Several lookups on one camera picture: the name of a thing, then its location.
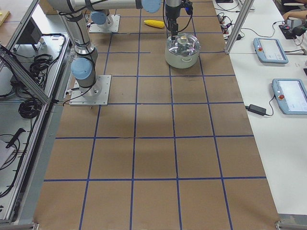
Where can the cardboard box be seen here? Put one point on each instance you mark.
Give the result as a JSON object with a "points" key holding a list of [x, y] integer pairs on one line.
{"points": [[47, 8]]}

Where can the upper blue teach pendant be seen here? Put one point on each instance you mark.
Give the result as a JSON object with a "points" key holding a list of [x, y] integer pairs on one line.
{"points": [[269, 50]]}

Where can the glass pot lid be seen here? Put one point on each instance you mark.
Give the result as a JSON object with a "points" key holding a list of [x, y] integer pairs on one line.
{"points": [[183, 45]]}

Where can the pale green steel pot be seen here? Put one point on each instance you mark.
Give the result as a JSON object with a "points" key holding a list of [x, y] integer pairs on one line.
{"points": [[180, 62]]}

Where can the yellow corn cob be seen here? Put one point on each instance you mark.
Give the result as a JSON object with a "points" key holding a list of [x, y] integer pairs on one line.
{"points": [[155, 23]]}

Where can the aluminium frame post right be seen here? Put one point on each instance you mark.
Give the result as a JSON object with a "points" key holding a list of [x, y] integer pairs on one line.
{"points": [[238, 25]]}

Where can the black monitor box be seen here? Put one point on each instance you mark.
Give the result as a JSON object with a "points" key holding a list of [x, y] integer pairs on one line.
{"points": [[31, 34]]}

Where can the lower blue teach pendant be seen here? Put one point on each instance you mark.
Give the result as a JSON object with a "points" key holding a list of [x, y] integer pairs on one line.
{"points": [[291, 96]]}

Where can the blue teach pendant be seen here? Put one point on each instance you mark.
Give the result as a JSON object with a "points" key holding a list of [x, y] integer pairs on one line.
{"points": [[291, 96], [269, 50]]}

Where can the aluminium frame strut left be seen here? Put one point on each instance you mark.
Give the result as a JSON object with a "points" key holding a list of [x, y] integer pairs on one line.
{"points": [[21, 74]]}

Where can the black power adapter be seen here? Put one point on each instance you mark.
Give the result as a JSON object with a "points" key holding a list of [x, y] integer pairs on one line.
{"points": [[256, 109]]}

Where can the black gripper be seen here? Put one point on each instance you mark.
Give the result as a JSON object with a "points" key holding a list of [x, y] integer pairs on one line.
{"points": [[171, 12]]}

